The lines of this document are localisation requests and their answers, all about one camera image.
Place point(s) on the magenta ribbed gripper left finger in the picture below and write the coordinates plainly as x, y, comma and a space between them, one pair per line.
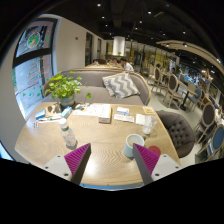
71, 166

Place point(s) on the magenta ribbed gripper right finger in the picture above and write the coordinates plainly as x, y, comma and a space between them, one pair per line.
152, 166

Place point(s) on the clear plastic water bottle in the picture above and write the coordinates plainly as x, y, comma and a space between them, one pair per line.
67, 133

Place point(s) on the red round coaster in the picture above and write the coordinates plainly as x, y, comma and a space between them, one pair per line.
155, 149

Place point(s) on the pale blue ceramic mug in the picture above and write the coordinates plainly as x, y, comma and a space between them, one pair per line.
129, 142

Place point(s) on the white napkin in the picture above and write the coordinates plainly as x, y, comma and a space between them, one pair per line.
140, 119

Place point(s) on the dark tufted armchair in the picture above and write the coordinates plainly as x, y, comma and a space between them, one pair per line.
180, 132

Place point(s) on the blue tissue pack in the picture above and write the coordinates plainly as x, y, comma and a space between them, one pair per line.
66, 112

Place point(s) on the yellow small card box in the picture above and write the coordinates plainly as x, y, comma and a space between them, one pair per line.
148, 110

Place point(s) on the white book stack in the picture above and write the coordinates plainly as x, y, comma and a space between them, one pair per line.
105, 114

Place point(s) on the blue white small box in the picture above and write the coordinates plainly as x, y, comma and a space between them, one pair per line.
40, 114

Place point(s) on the blue back dining chair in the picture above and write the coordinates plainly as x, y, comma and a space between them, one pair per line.
214, 143

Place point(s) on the potted green leafy plant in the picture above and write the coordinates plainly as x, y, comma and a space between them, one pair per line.
64, 88

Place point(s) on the grey upholstered sofa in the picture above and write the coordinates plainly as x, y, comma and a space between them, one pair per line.
93, 89

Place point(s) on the grey oval back chair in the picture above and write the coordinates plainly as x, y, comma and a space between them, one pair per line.
207, 121

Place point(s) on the grey chevron cushion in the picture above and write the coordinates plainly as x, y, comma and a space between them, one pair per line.
120, 85

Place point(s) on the person in white shirt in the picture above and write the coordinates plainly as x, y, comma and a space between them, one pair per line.
127, 66

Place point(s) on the white cylindrical pillar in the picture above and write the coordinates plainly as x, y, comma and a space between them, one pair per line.
118, 45

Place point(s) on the wooden frame dining chair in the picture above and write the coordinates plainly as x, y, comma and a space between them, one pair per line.
172, 91

